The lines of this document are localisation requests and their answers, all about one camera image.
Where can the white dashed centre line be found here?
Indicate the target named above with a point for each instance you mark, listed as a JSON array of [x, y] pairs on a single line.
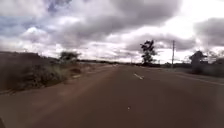
[[138, 76]]

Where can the tall dark tree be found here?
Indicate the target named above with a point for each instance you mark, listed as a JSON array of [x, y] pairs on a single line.
[[147, 51]]

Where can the white road edge line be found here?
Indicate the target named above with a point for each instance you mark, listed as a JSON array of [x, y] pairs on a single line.
[[76, 76]]

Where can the reddish brown asphalt road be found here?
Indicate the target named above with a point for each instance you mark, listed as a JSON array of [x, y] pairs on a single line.
[[126, 100]]

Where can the low dark bush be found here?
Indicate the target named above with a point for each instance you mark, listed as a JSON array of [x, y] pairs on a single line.
[[68, 56]]

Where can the pole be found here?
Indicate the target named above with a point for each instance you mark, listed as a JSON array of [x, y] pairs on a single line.
[[173, 53]]

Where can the dry grass verge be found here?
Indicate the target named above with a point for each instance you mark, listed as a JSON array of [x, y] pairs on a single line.
[[33, 71]]

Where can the dark trees and bushes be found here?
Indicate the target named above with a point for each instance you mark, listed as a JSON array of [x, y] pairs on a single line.
[[203, 65]]

